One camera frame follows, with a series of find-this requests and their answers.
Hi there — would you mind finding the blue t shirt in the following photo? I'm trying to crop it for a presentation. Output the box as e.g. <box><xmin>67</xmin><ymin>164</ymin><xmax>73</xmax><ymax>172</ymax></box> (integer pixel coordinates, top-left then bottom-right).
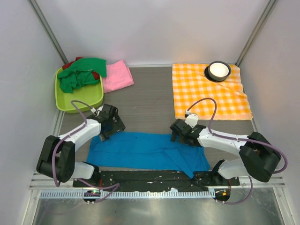
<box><xmin>87</xmin><ymin>132</ymin><xmax>210</xmax><ymax>178</ymax></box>

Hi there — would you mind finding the orange checkered cloth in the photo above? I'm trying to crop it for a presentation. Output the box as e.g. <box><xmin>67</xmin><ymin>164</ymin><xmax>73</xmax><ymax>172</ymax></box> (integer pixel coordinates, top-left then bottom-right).
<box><xmin>172</xmin><ymin>62</ymin><xmax>253</xmax><ymax>121</ymax></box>

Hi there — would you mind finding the black white bowl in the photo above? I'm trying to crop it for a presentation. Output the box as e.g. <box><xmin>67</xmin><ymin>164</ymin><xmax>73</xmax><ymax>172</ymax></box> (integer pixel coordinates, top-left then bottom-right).
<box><xmin>204</xmin><ymin>61</ymin><xmax>232</xmax><ymax>82</ymax></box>

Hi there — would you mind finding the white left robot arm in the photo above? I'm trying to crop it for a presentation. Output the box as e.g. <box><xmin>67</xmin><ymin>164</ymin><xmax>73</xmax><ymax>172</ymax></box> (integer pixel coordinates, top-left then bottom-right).
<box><xmin>36</xmin><ymin>104</ymin><xmax>126</xmax><ymax>187</ymax></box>

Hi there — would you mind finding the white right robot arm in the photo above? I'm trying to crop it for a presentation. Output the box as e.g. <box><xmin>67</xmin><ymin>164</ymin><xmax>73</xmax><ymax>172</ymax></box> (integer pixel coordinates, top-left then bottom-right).
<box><xmin>170</xmin><ymin>119</ymin><xmax>282</xmax><ymax>185</ymax></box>

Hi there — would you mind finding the lime green plastic basin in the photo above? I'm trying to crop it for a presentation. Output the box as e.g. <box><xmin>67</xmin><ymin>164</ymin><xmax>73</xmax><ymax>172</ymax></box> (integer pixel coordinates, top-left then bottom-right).
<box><xmin>55</xmin><ymin>68</ymin><xmax>104</xmax><ymax>114</ymax></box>

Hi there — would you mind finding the folded pink t shirt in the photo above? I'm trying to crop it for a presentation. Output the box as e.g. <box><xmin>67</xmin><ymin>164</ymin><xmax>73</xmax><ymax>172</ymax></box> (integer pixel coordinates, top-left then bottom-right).
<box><xmin>102</xmin><ymin>60</ymin><xmax>134</xmax><ymax>93</ymax></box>

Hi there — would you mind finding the red t shirt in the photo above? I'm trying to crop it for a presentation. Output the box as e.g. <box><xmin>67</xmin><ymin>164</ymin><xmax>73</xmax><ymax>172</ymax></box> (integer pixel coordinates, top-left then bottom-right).
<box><xmin>62</xmin><ymin>57</ymin><xmax>100</xmax><ymax>80</ymax></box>

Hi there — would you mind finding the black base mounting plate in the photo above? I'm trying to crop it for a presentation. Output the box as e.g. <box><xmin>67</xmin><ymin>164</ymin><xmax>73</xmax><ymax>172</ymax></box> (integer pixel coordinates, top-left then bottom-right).
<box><xmin>87</xmin><ymin>170</ymin><xmax>240</xmax><ymax>192</ymax></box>

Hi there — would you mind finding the green t shirt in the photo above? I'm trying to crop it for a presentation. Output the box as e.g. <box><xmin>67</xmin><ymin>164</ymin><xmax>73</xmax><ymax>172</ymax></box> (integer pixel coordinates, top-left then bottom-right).
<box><xmin>58</xmin><ymin>58</ymin><xmax>107</xmax><ymax>93</ymax></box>

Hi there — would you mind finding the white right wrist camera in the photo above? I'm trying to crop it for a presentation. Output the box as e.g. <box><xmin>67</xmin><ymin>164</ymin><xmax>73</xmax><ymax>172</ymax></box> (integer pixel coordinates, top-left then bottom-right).
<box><xmin>185</xmin><ymin>110</ymin><xmax>198</xmax><ymax>128</ymax></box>

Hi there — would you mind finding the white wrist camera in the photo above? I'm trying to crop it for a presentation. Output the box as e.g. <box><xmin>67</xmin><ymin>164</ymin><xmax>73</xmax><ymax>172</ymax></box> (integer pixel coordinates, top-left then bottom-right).
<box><xmin>90</xmin><ymin>105</ymin><xmax>103</xmax><ymax>115</ymax></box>
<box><xmin>185</xmin><ymin>110</ymin><xmax>198</xmax><ymax>128</ymax></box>

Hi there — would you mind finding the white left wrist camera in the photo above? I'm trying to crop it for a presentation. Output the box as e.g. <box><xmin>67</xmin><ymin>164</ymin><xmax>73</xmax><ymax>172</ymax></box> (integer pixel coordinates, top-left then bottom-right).
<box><xmin>90</xmin><ymin>105</ymin><xmax>103</xmax><ymax>115</ymax></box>

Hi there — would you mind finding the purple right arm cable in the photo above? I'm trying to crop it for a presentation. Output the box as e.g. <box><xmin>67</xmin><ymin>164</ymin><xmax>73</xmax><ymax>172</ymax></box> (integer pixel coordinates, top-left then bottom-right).
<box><xmin>185</xmin><ymin>97</ymin><xmax>288</xmax><ymax>205</ymax></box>

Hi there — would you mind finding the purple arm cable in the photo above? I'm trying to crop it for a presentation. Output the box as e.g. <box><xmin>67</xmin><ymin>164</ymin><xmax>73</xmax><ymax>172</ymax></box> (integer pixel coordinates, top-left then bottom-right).
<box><xmin>185</xmin><ymin>97</ymin><xmax>288</xmax><ymax>205</ymax></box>
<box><xmin>52</xmin><ymin>100</ymin><xmax>120</xmax><ymax>204</ymax></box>

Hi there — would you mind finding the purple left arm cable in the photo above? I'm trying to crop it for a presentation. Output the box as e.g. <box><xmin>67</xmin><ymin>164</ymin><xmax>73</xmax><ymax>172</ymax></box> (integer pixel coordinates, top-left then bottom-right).
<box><xmin>52</xmin><ymin>100</ymin><xmax>120</xmax><ymax>204</ymax></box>

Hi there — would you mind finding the white slotted cable duct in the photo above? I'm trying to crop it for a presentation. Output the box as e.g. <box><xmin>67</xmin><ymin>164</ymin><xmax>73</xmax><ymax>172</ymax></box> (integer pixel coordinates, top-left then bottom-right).
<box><xmin>40</xmin><ymin>189</ymin><xmax>215</xmax><ymax>199</ymax></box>

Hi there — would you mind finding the aluminium frame rail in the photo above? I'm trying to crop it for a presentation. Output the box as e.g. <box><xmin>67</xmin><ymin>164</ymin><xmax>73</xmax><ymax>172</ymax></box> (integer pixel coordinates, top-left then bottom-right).
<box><xmin>239</xmin><ymin>175</ymin><xmax>286</xmax><ymax>188</ymax></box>

